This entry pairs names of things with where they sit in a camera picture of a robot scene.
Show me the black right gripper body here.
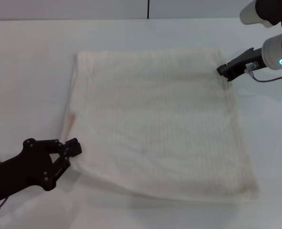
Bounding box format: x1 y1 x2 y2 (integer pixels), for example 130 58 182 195
226 47 266 83

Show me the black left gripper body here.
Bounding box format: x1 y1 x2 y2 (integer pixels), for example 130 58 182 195
0 137 73 204

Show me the white ribbed towel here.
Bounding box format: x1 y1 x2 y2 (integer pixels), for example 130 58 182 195
59 47 261 200

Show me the grey right gripper cable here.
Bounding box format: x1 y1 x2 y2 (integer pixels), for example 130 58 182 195
246 62 282 83

